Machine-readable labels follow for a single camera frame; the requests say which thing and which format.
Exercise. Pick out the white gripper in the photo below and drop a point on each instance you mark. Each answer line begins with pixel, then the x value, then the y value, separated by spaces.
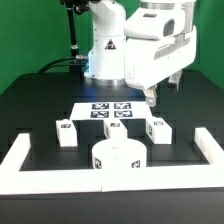
pixel 158 46

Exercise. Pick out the white round stool seat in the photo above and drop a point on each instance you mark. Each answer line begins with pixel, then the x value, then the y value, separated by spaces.
pixel 121 154

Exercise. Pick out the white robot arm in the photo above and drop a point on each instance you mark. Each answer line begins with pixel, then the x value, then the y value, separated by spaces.
pixel 106 59

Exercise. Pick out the white marker tag sheet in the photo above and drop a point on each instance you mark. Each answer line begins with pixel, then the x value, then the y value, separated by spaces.
pixel 110 110

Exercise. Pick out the white U-shaped fence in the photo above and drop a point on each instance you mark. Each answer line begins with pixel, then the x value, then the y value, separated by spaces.
pixel 15 181

